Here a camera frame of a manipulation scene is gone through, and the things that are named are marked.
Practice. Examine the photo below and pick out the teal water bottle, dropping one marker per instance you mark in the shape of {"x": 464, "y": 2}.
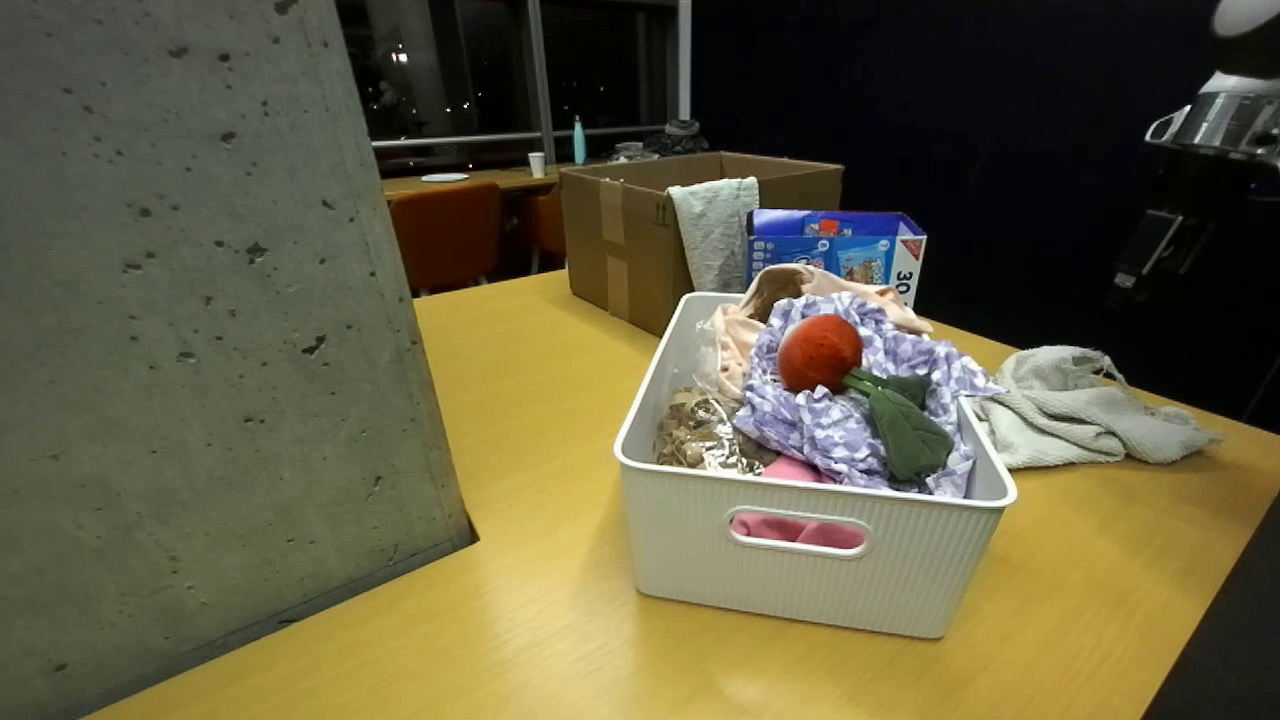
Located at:
{"x": 579, "y": 140}

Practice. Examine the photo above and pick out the dark green cloth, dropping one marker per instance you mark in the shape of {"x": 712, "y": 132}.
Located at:
{"x": 910, "y": 439}

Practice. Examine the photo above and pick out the brown cardboard box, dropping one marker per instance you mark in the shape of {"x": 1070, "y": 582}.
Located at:
{"x": 623, "y": 230}

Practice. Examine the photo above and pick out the white plastic basket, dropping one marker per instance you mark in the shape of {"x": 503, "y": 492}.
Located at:
{"x": 826, "y": 555}

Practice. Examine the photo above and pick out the purple patterned cloth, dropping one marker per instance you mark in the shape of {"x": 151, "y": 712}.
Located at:
{"x": 831, "y": 429}

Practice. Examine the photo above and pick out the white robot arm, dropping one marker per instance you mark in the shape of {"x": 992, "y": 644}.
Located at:
{"x": 1236, "y": 111}

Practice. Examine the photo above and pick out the white packing paper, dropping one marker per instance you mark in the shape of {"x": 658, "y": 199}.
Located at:
{"x": 712, "y": 230}

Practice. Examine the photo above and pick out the orange office chair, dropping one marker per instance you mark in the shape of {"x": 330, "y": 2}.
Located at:
{"x": 450, "y": 239}

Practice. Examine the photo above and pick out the blue snack box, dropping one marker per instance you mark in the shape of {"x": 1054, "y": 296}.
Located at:
{"x": 859, "y": 247}

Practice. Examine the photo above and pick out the white cup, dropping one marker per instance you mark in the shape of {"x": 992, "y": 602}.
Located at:
{"x": 538, "y": 171}

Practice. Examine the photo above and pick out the red ball of cloth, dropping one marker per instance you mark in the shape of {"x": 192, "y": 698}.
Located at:
{"x": 816, "y": 352}

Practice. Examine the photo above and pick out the gray cloth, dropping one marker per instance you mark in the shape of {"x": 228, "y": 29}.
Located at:
{"x": 1070, "y": 407}

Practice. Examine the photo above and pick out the pink cloth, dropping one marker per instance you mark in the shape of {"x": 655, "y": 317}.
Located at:
{"x": 803, "y": 530}

